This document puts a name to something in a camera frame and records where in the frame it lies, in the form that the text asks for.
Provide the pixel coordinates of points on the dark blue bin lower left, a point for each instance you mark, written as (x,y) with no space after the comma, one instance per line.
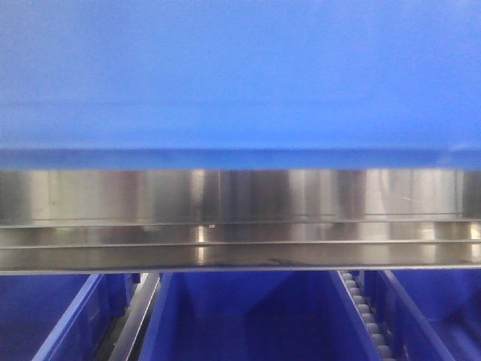
(61,317)

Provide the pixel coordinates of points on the white roller track lower right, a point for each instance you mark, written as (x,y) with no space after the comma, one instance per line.
(360,302)

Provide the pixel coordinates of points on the large light blue plastic bin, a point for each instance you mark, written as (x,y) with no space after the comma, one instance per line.
(240,84)

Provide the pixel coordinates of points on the steel divider rail lower left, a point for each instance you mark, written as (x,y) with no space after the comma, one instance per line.
(125,337)

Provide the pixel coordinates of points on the dark blue bin lower right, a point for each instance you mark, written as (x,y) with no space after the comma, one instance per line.
(426,314)

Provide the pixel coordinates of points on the stainless steel shelf front rail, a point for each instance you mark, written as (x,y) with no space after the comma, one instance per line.
(86,221)

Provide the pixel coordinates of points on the dark blue bin lower middle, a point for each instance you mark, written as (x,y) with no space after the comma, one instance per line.
(293,315)

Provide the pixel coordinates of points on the dark blue bin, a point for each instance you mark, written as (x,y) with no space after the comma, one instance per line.
(293,315)
(426,314)
(61,317)

